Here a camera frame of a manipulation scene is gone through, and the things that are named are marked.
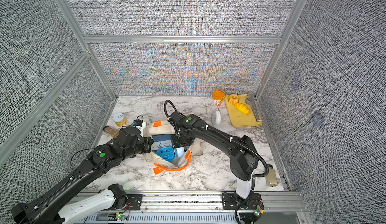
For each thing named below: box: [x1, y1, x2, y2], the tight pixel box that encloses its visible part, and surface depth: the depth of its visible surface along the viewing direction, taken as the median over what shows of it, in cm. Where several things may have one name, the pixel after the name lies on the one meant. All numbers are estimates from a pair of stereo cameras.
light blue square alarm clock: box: [174, 146, 185, 159], surface depth 78 cm
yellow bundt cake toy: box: [227, 93, 240, 105], surface depth 116 cm
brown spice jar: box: [102, 125, 120, 139], surface depth 97 cm
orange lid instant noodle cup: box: [212, 89, 226, 108], surface depth 109 cm
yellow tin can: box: [112, 113, 128, 128], surface depth 102 cm
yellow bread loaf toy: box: [234, 102, 251, 115], surface depth 111 cm
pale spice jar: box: [265, 164, 278, 187], surface depth 79 cm
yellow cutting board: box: [224, 94, 263, 128], surface depth 109 cm
